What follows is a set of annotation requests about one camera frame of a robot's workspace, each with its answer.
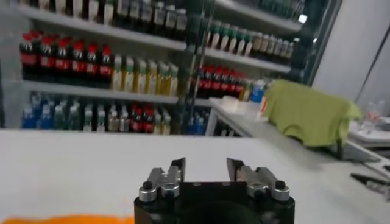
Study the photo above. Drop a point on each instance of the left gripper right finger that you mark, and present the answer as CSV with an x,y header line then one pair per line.
x,y
262,182

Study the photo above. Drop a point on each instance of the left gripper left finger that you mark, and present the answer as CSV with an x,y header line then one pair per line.
x,y
164,185

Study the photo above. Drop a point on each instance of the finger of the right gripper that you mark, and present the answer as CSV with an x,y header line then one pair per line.
x,y
374,184
387,169

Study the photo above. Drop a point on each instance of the orange t-shirt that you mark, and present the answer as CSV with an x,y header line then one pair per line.
x,y
76,219

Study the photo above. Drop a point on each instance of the dark grey laptop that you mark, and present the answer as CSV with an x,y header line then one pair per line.
x,y
359,152

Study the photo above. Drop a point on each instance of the white table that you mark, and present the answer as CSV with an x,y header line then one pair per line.
x,y
368,137
243,121

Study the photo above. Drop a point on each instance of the clear plastic bottle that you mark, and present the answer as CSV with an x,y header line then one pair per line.
x,y
373,115

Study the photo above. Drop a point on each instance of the yellow tea bottle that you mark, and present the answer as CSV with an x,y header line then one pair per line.
x,y
166,124
151,79
140,79
158,124
163,81
129,77
173,82
117,76

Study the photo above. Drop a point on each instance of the orange and white box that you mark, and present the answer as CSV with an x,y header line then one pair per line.
x,y
264,108

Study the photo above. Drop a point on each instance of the white cap dark bottle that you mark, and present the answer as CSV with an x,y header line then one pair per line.
x,y
124,122
113,121
87,120
101,121

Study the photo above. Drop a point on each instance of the green t-shirt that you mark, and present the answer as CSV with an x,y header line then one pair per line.
x,y
304,112

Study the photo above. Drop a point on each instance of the blue label water bottle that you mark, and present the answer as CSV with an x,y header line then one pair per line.
x,y
257,91

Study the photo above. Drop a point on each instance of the green water bottle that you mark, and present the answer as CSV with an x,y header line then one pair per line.
x,y
59,118
74,119

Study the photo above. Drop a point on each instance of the drink bottle shelf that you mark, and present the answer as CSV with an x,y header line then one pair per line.
x,y
91,92

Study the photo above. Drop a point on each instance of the glass door beverage cooler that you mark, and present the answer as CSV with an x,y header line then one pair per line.
x,y
243,59

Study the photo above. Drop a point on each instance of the white label dark bottle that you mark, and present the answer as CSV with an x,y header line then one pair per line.
x,y
181,21
159,16
171,19
145,15
134,13
122,12

